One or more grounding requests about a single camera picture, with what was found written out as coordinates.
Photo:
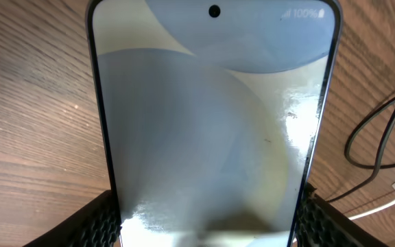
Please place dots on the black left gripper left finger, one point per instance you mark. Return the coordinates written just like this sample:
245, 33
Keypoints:
97, 224

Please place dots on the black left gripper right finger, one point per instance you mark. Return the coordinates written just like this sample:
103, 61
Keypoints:
319, 224

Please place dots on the blue Samsung Galaxy smartphone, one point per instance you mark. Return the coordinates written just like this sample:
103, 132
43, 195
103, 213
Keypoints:
210, 111

